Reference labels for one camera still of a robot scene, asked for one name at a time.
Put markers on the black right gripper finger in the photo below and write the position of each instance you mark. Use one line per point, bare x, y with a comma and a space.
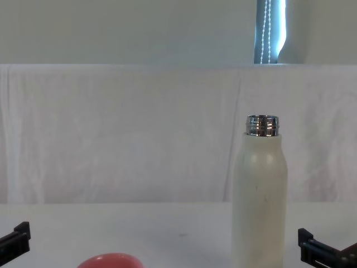
309, 248

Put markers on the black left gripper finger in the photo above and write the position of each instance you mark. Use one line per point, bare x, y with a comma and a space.
16, 241

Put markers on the cream vacuum bottle steel neck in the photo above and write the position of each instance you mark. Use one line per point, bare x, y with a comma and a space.
259, 201

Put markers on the pink cup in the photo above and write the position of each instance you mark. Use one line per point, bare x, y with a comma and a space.
111, 262

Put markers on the white table cloth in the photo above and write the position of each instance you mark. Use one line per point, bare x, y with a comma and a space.
156, 226

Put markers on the white draped backdrop cloth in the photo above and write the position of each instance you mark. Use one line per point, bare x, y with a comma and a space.
125, 134

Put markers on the white curtain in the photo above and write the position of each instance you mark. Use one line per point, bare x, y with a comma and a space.
111, 30

